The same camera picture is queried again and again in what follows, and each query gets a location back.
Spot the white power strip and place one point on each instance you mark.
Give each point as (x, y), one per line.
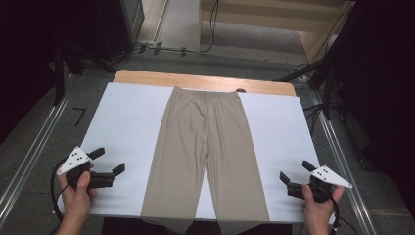
(150, 45)

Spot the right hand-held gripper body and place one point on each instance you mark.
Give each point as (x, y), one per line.
(329, 177)

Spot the wooden table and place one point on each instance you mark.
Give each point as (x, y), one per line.
(147, 77)

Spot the person's left hand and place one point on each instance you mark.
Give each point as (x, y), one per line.
(75, 205)

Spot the dark cabinet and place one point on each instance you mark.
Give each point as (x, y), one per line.
(120, 26)

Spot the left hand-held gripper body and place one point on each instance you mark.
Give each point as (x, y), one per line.
(75, 160)

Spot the person's right hand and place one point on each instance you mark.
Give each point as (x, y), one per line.
(318, 212)

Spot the metal floor rail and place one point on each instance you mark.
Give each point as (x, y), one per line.
(161, 19)
(29, 160)
(345, 169)

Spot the dark curtain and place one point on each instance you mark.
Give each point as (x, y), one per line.
(23, 49)
(385, 81)

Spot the light wooden furniture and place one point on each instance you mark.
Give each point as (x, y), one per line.
(277, 16)

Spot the dark round table grommet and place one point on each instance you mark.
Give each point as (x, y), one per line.
(240, 90)

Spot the black metal stand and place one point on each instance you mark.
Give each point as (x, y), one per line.
(326, 84)
(59, 75)

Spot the white board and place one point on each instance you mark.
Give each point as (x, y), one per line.
(130, 130)

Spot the beige pants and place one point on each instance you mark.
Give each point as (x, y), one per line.
(195, 130)

